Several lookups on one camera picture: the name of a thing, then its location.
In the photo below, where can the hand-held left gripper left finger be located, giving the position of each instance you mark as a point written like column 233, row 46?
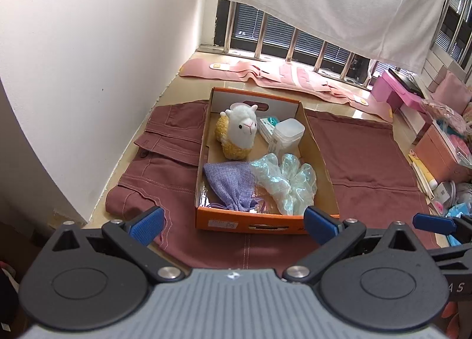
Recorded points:
column 147, row 224

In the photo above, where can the maroon garment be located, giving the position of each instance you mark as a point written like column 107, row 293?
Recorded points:
column 368, row 154

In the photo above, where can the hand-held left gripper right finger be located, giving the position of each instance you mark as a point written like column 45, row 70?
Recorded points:
column 320, row 224

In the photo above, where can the clear plastic container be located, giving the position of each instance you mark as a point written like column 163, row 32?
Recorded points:
column 287, row 132

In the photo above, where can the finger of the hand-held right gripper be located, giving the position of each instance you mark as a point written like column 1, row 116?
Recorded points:
column 435, row 222

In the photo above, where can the pink gift box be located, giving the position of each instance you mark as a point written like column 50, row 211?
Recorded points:
column 438, row 154

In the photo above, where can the pink cloth belt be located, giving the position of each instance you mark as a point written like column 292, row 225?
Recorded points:
column 206, row 67

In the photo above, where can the purple fabric pouch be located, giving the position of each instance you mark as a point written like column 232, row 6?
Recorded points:
column 228, row 184

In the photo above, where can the pink pouch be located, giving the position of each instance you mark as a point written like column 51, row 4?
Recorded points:
column 453, row 88

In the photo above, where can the clear bubble wrap bag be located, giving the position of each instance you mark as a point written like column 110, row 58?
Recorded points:
column 287, row 184

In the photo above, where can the yellow white tube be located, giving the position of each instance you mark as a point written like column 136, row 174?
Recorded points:
column 422, row 173

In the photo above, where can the orange cardboard box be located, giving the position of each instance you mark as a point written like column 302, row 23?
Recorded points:
column 221, row 222

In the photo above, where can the black device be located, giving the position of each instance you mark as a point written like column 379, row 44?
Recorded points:
column 405, row 80

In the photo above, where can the dental floss box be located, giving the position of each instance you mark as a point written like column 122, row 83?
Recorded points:
column 266, row 126

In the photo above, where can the metal window bars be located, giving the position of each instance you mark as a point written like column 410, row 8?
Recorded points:
column 260, row 40

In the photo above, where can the floral plastic bag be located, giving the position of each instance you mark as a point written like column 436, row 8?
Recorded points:
column 440, row 112

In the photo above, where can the alpaca plush toy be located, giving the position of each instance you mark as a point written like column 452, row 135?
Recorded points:
column 239, row 132

